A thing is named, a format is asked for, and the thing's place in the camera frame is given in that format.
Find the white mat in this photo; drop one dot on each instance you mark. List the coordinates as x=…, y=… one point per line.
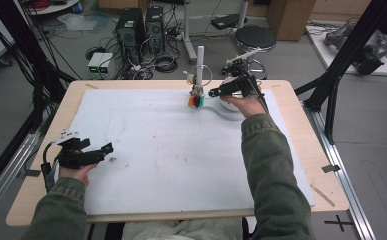
x=164, y=150

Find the white desk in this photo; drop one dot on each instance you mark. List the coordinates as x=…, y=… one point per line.
x=186, y=26

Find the black round stool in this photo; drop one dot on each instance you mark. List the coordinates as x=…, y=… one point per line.
x=255, y=36

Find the large cardboard box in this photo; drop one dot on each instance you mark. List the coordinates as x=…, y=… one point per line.
x=291, y=18

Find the large black computer tower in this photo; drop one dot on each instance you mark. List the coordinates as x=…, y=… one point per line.
x=129, y=36

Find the person's left hand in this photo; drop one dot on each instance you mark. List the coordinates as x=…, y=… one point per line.
x=77, y=172

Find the aluminium rail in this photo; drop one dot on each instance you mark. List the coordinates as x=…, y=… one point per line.
x=347, y=186
x=7, y=173

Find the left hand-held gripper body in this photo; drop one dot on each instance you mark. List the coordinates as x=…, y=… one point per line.
x=74, y=155

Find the flat black device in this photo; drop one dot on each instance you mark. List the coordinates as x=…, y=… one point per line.
x=225, y=21

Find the thin wooden stick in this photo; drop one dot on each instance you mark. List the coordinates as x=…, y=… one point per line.
x=322, y=195

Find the person's right hand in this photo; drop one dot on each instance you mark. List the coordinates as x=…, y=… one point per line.
x=247, y=106

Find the white round table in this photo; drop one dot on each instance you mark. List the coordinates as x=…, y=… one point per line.
x=51, y=8

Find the white stand with pole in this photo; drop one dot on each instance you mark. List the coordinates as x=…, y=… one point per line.
x=200, y=66

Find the white power supply unit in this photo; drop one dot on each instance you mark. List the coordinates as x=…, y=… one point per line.
x=94, y=63
x=107, y=63

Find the black metal frame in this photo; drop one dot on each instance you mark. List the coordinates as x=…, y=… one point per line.
x=31, y=66
x=344, y=56

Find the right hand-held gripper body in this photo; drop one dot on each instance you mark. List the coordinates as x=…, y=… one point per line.
x=242, y=83

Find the white board with grey devices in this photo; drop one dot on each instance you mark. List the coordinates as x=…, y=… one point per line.
x=354, y=50

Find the person's light trousers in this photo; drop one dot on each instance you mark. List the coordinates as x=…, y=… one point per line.
x=181, y=231

